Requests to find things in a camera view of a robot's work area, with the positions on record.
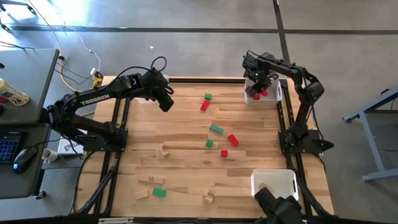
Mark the red cube block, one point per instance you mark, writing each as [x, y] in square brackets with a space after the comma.
[224, 153]
[256, 96]

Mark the red rectangular block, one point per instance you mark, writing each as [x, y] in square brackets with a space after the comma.
[264, 92]
[233, 140]
[204, 105]

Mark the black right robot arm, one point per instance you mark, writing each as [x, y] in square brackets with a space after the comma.
[289, 70]

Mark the blue-grey table frame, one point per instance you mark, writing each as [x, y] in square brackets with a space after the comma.
[372, 143]

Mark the silver metal bracket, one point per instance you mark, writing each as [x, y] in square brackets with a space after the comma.
[115, 220]

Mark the white labelled bottle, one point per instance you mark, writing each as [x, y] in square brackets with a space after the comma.
[14, 93]

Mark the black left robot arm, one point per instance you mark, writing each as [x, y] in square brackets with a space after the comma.
[93, 99]

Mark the yellow plug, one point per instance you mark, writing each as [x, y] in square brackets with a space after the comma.
[97, 81]

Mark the black computer mouse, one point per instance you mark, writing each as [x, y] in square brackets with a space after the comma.
[23, 159]

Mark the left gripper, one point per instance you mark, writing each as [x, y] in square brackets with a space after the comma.
[154, 82]

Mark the white cup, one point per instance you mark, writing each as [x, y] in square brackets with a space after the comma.
[49, 155]

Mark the green cube block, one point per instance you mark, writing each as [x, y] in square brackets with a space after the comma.
[208, 96]
[209, 143]

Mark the arched natural wood block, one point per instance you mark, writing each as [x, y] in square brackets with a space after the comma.
[162, 151]

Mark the dark grey desk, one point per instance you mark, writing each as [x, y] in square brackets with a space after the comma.
[18, 183]

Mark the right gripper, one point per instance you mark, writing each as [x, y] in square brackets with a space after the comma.
[256, 70]

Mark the white plastic bin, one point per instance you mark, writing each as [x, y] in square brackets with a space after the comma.
[280, 183]
[273, 99]

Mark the small red object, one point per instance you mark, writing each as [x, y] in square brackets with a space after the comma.
[2, 99]

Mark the black backlit keyboard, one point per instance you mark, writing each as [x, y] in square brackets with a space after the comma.
[9, 147]

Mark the tall natural wood block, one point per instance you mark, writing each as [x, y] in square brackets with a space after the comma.
[264, 186]

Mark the small natural wood block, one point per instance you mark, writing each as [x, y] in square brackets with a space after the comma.
[141, 194]

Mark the thick natural wood block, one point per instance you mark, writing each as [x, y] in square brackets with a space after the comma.
[208, 199]

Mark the long marked wood block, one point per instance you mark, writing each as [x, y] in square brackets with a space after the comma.
[151, 180]

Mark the green rectangular block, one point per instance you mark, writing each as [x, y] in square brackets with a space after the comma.
[216, 129]
[159, 192]

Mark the white printed paper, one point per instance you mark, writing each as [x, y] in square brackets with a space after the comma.
[70, 148]

